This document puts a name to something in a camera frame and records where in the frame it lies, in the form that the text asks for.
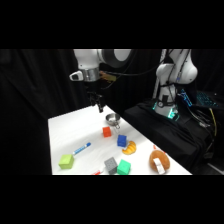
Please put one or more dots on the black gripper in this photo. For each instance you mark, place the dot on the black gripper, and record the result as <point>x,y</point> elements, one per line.
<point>90,89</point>

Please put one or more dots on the red pen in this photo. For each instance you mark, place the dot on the red pen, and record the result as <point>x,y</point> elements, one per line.
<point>97,172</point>

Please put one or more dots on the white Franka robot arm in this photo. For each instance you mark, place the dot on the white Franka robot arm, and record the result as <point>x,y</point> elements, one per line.
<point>176,71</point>

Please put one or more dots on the blue pen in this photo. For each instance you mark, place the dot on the blue pen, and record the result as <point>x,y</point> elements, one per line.
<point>81,148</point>

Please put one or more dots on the small metal pot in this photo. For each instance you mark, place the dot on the small metal pot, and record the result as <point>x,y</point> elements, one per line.
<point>112,118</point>

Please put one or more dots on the orange cube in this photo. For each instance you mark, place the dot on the orange cube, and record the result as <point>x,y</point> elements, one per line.
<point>107,132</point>

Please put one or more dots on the blue cube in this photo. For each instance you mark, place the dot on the blue cube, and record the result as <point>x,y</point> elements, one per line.
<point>122,141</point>

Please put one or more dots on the toy croissant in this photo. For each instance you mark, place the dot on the toy croissant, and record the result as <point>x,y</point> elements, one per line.
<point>130,148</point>

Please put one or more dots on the grey cube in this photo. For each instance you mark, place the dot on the grey cube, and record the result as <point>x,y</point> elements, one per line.
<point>110,165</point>

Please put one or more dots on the teal green cube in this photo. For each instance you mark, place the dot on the teal green cube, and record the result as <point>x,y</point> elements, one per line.
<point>123,167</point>

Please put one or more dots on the lime green cube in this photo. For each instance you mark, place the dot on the lime green cube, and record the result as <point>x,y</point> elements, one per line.
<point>66,161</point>

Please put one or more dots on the black cloth covered stand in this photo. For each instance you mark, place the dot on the black cloth covered stand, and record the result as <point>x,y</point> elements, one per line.
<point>160,133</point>

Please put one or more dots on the black curtain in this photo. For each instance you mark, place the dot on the black curtain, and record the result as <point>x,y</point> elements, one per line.
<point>33,106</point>

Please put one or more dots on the small green base light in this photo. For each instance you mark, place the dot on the small green base light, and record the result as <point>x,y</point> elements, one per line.
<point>172,114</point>

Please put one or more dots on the brown bread toy with label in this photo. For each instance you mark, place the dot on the brown bread toy with label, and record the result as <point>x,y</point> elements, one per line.
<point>159,160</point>

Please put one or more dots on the backlit keyboard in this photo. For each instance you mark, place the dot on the backlit keyboard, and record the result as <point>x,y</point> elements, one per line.
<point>206,99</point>

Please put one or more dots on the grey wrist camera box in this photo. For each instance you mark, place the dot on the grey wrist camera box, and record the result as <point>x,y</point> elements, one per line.
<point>76,76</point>

